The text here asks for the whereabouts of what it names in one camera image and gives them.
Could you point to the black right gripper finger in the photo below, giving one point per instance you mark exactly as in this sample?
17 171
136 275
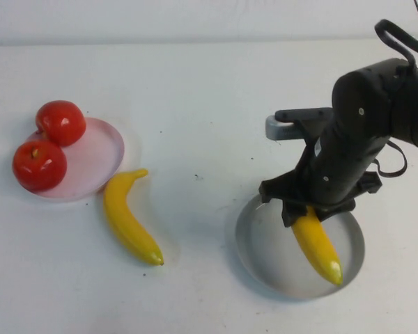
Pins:
334 211
292 214

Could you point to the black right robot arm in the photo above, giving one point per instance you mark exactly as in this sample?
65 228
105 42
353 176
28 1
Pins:
362 104

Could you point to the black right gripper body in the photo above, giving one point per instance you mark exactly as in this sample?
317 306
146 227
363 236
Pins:
282 189

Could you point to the pink round plate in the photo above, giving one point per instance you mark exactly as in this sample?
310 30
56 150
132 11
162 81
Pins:
94 163

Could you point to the yellow plastic banana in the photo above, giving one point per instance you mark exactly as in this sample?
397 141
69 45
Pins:
317 243
129 222

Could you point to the red plastic apple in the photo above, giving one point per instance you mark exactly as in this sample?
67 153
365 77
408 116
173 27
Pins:
40 167
61 123

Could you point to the grey round plate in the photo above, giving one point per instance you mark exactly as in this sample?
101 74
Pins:
271 250

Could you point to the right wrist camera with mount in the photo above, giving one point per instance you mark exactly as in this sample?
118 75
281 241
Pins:
282 130

